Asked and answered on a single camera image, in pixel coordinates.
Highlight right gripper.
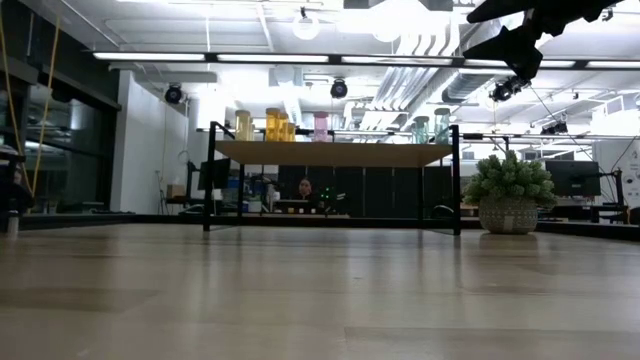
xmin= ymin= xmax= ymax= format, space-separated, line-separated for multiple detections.
xmin=461 ymin=0 xmax=625 ymax=82

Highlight linear ceiling light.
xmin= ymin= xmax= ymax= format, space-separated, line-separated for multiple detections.
xmin=92 ymin=49 xmax=640 ymax=71

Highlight black track spotlight cluster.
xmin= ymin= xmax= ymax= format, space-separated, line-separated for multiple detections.
xmin=488 ymin=75 xmax=533 ymax=104

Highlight black computer monitor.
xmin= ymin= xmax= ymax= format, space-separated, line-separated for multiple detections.
xmin=198 ymin=158 xmax=232 ymax=191
xmin=544 ymin=159 xmax=602 ymax=198

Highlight yellow power cable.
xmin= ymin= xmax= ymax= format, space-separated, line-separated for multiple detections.
xmin=0 ymin=0 xmax=64 ymax=216

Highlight pink medicine bottle white cap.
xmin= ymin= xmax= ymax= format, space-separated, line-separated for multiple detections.
xmin=312 ymin=110 xmax=329 ymax=143

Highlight round white pendant lamp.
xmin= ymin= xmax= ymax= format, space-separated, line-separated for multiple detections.
xmin=292 ymin=7 xmax=321 ymax=41

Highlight silver ventilation duct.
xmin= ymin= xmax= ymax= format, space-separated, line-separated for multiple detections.
xmin=442 ymin=0 xmax=566 ymax=104

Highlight black aluminium frame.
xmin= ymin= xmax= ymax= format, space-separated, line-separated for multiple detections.
xmin=0 ymin=79 xmax=640 ymax=242

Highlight green potted plant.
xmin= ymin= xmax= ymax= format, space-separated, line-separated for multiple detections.
xmin=462 ymin=149 xmax=559 ymax=235

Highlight black partition panels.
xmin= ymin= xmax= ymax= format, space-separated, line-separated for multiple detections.
xmin=277 ymin=165 xmax=454 ymax=219

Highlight person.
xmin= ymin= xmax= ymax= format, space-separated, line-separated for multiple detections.
xmin=292 ymin=177 xmax=346 ymax=214

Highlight small white cylinder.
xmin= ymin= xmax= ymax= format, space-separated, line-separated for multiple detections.
xmin=5 ymin=209 xmax=21 ymax=240

